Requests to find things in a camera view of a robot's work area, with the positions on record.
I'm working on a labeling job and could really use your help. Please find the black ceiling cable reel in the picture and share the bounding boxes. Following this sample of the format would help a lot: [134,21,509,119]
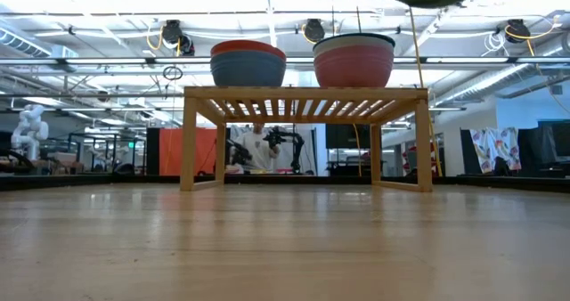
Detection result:
[505,19,531,45]
[160,19,184,46]
[304,18,325,44]

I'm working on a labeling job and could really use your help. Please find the floral hanging cloth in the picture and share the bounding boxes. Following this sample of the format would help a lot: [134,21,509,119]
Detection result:
[469,126,522,174]

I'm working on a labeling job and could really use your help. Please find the person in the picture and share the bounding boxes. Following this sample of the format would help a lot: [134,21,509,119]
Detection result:
[229,122,284,174]

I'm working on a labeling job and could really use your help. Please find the black cabinet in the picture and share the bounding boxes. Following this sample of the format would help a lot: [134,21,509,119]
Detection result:
[518,118,570,177]

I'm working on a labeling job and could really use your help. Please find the white humanoid robot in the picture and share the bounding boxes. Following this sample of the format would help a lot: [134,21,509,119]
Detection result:
[11,103,50,162]

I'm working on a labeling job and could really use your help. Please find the orange partition panel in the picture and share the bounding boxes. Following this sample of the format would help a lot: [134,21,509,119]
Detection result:
[159,127,219,176]

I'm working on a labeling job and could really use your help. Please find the wooden slatted shelf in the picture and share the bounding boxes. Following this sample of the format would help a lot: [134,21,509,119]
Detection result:
[179,85,434,193]

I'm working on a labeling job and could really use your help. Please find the white bowl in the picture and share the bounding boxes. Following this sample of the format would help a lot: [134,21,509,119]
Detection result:
[313,35,396,56]

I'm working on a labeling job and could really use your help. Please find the grey-blue bowl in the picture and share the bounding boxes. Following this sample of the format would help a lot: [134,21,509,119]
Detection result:
[209,50,288,88]

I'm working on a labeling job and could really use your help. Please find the black aluminium table frame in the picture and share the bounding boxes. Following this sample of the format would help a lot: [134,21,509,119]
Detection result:
[0,174,570,193]

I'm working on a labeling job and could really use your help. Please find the black hanging cable loop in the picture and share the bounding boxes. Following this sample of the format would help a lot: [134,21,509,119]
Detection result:
[162,65,184,82]

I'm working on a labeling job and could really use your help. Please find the black wall monitor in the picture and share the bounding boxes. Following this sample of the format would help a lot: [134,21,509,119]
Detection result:
[325,123,371,150]

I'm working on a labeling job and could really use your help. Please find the pink bowl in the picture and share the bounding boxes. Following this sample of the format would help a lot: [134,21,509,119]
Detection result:
[313,44,395,89]

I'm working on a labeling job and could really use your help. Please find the red bowl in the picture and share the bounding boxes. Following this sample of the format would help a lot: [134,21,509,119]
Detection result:
[209,39,288,62]

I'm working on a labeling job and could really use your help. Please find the yellow hanging cable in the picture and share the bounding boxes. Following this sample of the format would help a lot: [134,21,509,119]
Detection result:
[407,6,444,177]

